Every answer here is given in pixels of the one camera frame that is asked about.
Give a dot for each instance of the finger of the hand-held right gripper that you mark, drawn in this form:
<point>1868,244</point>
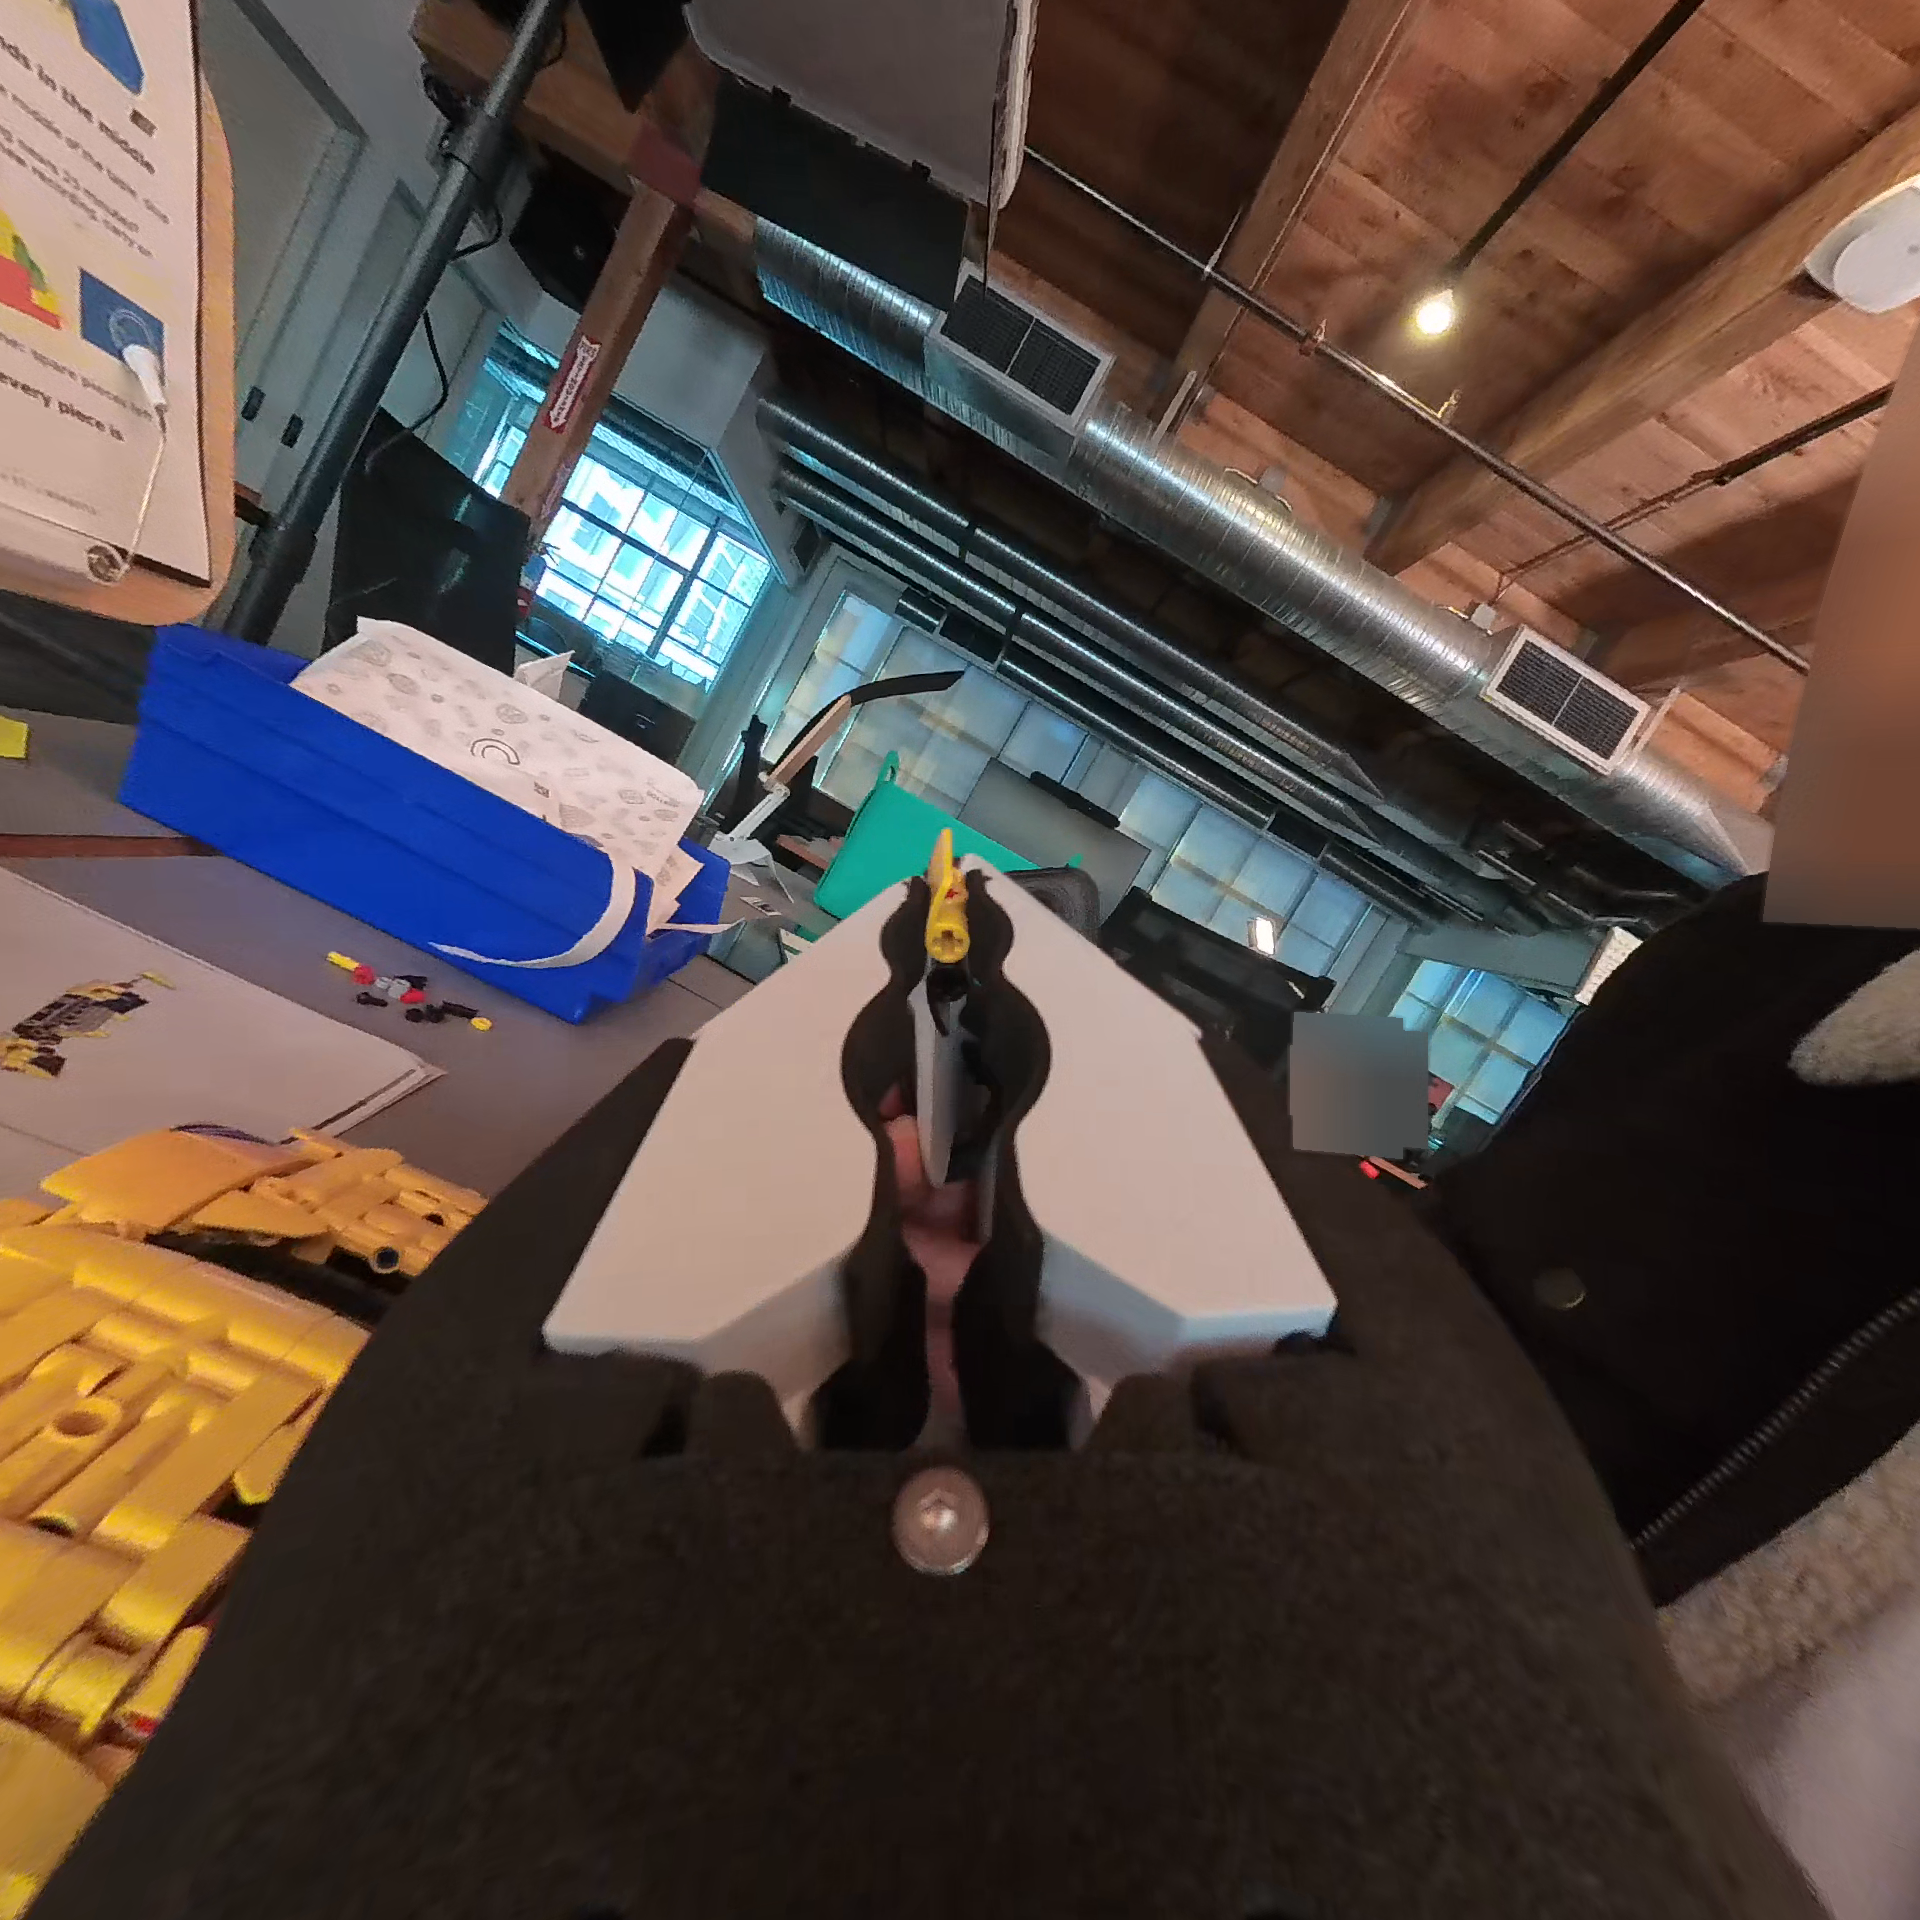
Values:
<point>937,1079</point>

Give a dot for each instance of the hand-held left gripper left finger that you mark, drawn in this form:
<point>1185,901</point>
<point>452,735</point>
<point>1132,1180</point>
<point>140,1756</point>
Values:
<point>721,1201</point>

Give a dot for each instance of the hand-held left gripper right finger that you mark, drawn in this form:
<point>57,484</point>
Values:
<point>1154,1185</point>

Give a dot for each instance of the black brick connector piece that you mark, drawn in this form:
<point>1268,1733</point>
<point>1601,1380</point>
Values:
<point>945,979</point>

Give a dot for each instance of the yellow pointed brick piece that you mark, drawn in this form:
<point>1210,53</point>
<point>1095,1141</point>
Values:
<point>945,901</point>

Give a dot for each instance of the yellow toy brick car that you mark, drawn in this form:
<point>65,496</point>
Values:
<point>149,1424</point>

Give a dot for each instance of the black mesh chair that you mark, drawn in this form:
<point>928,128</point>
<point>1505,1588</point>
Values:
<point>1201,960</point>

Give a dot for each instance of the teal bag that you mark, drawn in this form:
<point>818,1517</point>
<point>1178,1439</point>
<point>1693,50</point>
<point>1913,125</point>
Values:
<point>885,855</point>

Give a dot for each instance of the scattered coloured brick pieces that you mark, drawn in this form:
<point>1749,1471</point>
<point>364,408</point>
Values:
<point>405,997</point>

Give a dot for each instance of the ribbed metal pipes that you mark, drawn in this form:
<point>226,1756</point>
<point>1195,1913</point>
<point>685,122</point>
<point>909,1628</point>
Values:
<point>1049,599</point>

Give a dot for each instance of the blue plastic bin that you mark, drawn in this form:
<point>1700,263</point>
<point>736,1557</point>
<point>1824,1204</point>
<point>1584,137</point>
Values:
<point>375,839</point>

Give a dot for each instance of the patterned paper bag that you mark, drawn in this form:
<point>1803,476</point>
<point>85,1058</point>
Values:
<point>493,749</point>

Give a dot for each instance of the person's fleece-lined jacket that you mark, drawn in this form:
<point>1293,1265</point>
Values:
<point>1650,1275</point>

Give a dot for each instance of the paned window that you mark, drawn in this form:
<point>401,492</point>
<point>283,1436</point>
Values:
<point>645,569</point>

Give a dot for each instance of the open instruction booklet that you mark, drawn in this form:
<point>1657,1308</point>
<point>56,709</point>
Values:
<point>149,1019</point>

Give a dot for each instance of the ceiling vent grille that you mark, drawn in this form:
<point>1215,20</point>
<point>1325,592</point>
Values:
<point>1568,697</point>
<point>1019,345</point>

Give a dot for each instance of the black monitor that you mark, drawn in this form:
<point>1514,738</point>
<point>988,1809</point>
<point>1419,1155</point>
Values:
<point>428,555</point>

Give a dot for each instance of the ceiling spot lamp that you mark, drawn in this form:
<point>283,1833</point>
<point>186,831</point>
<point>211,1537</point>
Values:
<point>1433,312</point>

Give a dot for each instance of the black pole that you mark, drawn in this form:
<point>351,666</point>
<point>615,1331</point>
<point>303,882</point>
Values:
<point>388,299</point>

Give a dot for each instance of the grey hanging panel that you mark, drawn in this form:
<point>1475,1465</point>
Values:
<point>856,76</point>

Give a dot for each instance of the printed instruction sheet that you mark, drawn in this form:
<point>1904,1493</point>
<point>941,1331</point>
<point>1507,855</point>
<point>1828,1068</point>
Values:
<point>89,299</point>

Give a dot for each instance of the white ceiling sensor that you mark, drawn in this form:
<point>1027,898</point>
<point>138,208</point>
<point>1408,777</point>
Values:
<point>1868,255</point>

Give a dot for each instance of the silver ventilation duct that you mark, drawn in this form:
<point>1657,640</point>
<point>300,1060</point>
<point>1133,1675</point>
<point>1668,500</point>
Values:
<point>1276,540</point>

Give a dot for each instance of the wooden post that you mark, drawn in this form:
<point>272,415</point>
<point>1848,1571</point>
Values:
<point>615,299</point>

